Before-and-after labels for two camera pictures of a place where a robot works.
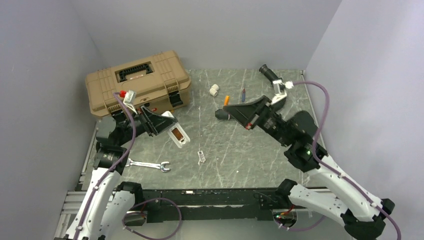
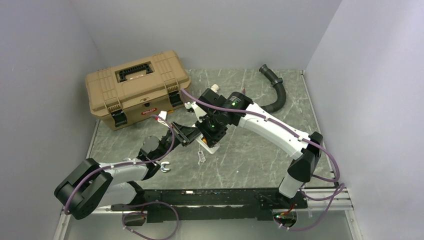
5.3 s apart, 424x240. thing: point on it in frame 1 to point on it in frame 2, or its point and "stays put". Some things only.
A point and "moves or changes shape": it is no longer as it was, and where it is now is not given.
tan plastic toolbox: [161, 82] stays put
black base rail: [185, 205] stays put
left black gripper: [156, 123] to [186, 134]
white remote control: [176, 133] moves or changes shape
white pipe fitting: [214, 90] stays put
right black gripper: [246, 112] to [211, 138]
